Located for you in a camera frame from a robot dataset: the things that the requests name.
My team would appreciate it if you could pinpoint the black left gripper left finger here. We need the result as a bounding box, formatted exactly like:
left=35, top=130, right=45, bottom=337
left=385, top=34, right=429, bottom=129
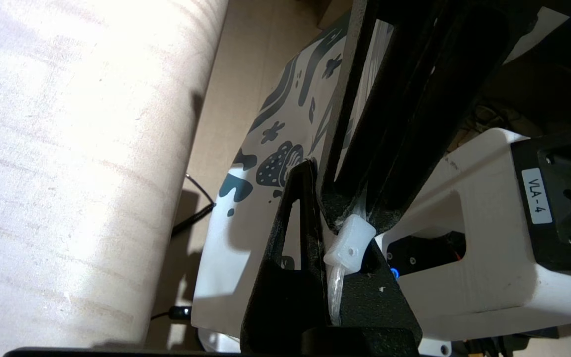
left=241, top=159, right=336, bottom=354

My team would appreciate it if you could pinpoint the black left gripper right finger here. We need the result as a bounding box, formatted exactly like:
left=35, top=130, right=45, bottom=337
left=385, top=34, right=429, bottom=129
left=338, top=238, right=423, bottom=354

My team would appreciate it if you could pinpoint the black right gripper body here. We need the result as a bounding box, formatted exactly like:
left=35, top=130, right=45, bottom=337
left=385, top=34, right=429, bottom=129
left=414, top=0, right=571, bottom=65

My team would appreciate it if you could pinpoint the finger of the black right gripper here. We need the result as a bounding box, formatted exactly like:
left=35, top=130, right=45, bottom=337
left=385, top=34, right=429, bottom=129
left=365, top=0, right=536, bottom=234
left=318, top=0, right=447, bottom=235

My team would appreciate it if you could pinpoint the white pouch with blue plants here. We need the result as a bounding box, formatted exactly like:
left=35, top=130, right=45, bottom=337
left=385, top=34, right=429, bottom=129
left=191, top=10, right=395, bottom=340

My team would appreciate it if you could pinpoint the white and black robot base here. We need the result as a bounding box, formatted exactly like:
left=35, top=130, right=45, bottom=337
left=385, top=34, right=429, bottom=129
left=196, top=7, right=571, bottom=357

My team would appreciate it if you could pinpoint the thin black charger cable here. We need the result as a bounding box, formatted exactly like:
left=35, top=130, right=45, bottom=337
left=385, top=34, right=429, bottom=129
left=151, top=306, right=193, bottom=320

